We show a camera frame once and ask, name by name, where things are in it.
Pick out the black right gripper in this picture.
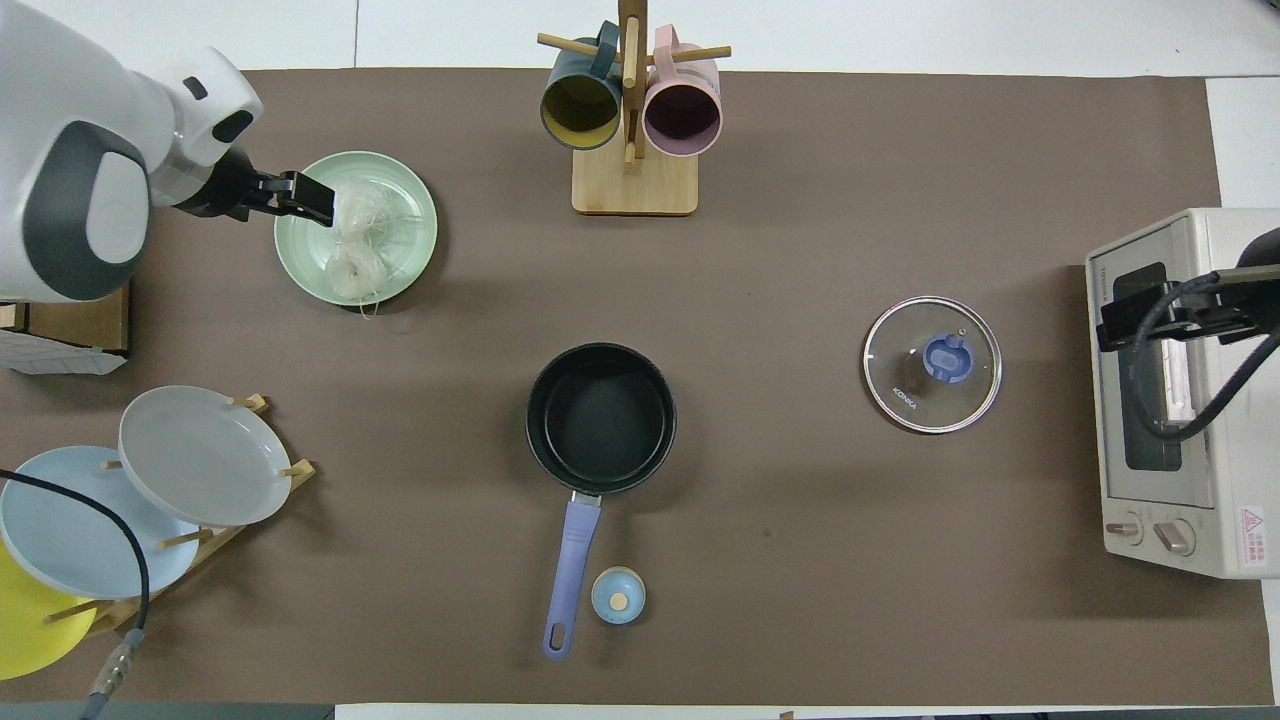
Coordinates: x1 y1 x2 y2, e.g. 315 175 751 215
1097 265 1280 352

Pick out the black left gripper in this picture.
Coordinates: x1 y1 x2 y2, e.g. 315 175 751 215
175 148 336 228

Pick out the white vermicelli bundle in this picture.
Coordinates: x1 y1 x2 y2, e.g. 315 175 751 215
325 185 397 317

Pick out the glass lid with blue knob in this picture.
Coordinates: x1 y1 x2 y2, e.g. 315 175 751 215
863 296 1003 434

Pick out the light green plate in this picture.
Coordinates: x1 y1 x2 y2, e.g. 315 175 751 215
274 151 439 307

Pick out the grey plate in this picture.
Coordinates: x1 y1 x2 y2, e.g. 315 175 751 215
118 386 293 528

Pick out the wooden plate rack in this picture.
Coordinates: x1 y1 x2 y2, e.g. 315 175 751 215
45 393 317 636

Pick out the light blue plate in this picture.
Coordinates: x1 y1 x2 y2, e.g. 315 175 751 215
0 446 201 600

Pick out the yellow plate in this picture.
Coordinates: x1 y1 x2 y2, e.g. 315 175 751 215
0 540 98 681

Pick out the white toaster oven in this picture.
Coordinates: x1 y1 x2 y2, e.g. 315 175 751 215
1086 207 1280 579

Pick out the brown wooden board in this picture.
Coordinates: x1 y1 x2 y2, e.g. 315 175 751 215
0 283 132 357

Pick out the teal mug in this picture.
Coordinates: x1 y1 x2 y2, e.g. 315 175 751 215
540 22 623 151

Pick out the wooden mug tree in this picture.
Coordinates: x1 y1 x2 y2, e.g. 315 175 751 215
537 0 732 216

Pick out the brown table mat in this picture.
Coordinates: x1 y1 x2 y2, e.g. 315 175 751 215
0 68 1276 706

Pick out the dark blue saucepan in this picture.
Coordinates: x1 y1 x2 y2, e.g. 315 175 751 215
526 343 678 661

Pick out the pink mug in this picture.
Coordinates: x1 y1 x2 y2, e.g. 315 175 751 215
643 25 723 158

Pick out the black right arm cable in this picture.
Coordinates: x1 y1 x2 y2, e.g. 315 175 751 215
1130 272 1280 442

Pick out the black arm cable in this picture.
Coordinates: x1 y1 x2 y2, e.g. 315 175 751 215
0 467 151 720
1130 272 1280 442

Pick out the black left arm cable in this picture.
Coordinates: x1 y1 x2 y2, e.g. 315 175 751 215
0 467 151 720

